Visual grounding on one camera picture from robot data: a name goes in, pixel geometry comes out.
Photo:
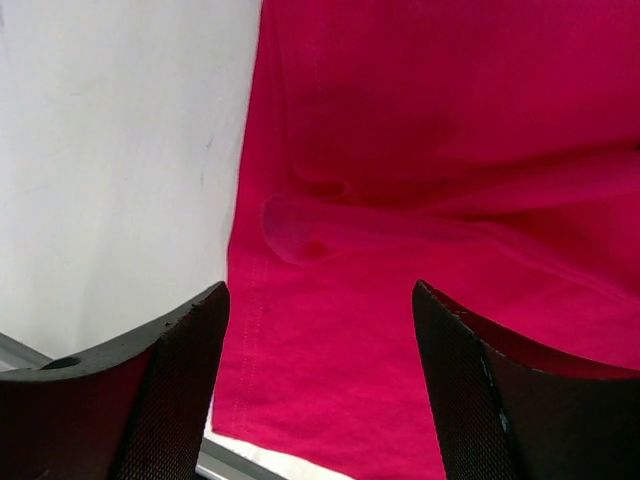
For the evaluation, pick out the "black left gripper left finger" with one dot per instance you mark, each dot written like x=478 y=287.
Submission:
x=133 y=407

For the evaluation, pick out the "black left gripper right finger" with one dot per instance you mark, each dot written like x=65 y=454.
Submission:
x=507 y=407

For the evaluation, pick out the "pink t shirt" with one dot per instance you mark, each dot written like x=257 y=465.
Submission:
x=488 y=148

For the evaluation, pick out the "aluminium front rail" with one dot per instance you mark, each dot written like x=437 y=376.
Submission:
x=214 y=462

